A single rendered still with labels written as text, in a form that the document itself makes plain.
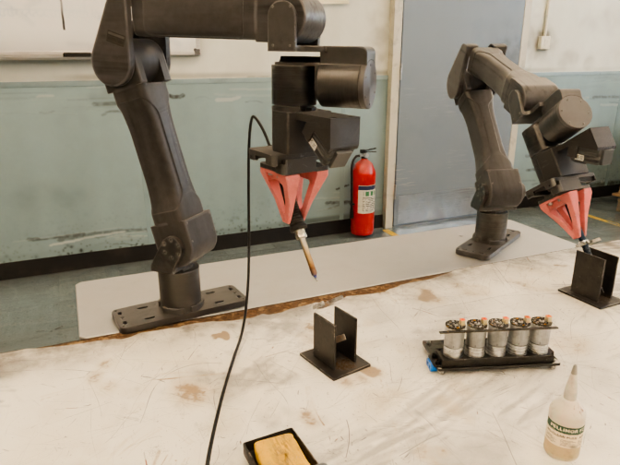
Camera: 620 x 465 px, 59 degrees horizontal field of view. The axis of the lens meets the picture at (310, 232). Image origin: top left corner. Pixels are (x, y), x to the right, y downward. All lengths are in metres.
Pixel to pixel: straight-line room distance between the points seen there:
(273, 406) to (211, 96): 2.67
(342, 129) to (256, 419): 0.34
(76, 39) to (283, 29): 2.46
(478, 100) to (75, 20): 2.26
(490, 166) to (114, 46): 0.73
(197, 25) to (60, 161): 2.46
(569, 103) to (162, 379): 0.73
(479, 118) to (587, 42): 3.56
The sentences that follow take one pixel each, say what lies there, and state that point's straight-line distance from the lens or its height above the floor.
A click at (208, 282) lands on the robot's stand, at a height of 0.75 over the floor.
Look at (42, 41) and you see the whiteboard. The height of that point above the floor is 1.18.
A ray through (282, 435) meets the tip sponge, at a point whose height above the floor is 0.77.
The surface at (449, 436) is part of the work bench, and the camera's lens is 0.64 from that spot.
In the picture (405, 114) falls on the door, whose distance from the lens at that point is 3.68.
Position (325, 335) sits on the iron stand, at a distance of 0.71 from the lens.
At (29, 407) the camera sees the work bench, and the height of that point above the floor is 0.75.
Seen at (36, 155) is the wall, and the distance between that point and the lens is 3.15.
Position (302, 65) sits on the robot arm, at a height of 1.12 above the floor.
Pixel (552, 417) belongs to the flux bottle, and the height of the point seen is 0.79.
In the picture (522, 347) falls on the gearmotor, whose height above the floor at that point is 0.78.
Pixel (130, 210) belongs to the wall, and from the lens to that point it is 3.23.
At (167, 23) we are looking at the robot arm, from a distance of 0.77.
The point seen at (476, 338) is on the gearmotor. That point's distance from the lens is 0.73.
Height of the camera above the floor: 1.14
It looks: 18 degrees down
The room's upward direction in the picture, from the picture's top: straight up
